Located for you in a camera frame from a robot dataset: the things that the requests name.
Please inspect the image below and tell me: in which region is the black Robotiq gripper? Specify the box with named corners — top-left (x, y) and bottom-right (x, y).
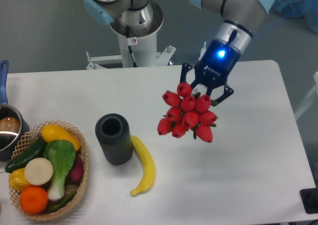
top-left (179, 40), bottom-right (240, 105)

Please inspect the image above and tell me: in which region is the red tulip bouquet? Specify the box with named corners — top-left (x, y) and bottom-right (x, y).
top-left (157, 82), bottom-right (218, 143)

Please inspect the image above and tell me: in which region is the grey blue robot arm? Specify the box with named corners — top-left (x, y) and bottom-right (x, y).
top-left (84, 0), bottom-right (275, 106)

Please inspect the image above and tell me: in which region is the yellow banana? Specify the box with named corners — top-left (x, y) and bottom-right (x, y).
top-left (130, 136), bottom-right (156, 197)

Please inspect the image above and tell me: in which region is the dark grey ribbed vase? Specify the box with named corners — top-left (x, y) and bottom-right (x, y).
top-left (95, 113), bottom-right (133, 165)

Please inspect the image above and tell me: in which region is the blue plastic bag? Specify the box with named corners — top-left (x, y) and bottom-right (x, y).
top-left (272, 0), bottom-right (318, 33)

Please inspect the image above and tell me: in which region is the black device at table edge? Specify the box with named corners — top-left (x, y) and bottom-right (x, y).
top-left (300, 188), bottom-right (318, 214)

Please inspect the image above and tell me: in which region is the green bok choy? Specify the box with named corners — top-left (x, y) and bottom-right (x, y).
top-left (43, 140), bottom-right (76, 201)

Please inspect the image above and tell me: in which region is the purple red radish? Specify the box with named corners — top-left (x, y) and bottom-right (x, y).
top-left (69, 154), bottom-right (84, 183)

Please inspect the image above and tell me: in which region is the yellow squash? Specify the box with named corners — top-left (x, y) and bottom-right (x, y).
top-left (41, 124), bottom-right (81, 151)

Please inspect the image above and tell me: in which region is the woven wicker basket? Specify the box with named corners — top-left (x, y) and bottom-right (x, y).
top-left (9, 120), bottom-right (88, 221)

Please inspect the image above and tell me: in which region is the green cucumber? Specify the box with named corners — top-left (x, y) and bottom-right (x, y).
top-left (4, 136), bottom-right (47, 173)

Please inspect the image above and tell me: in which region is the green bean pod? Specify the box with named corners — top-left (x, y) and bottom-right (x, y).
top-left (47, 190), bottom-right (77, 213)

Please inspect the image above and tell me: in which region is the orange fruit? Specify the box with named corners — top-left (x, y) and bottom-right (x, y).
top-left (19, 186), bottom-right (48, 214)

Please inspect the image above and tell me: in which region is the yellow bell pepper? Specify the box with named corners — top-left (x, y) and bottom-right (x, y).
top-left (9, 168), bottom-right (31, 192)

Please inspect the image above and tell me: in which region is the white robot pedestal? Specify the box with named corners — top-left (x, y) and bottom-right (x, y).
top-left (84, 0), bottom-right (176, 68)

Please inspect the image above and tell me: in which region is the white chair frame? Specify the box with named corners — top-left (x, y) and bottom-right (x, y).
top-left (294, 72), bottom-right (318, 121)

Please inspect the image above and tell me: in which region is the blue saucepan with handle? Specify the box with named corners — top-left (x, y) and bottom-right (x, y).
top-left (0, 60), bottom-right (30, 161)

